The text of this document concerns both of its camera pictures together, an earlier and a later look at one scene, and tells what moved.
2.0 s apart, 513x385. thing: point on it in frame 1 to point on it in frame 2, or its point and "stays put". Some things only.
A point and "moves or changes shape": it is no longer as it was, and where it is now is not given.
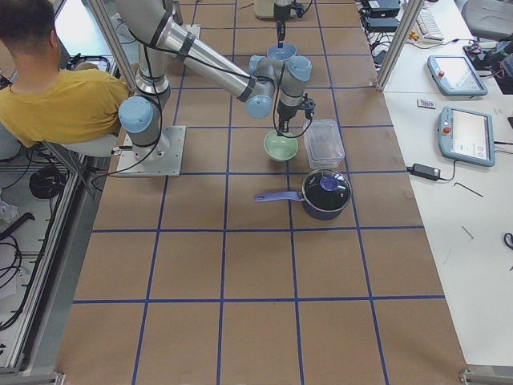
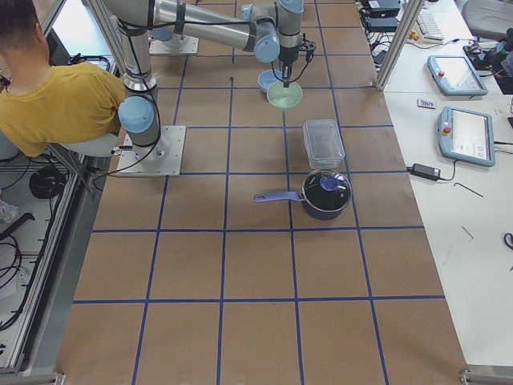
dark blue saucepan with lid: x=324 y=194 stays put
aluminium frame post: x=382 y=81 stays put
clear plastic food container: x=323 y=143 stays put
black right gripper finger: x=283 y=127 to x=286 y=71
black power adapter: x=424 y=172 stays put
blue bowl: x=286 y=52 moves or changes shape
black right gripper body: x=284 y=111 to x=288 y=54
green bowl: x=280 y=148 moves or changes shape
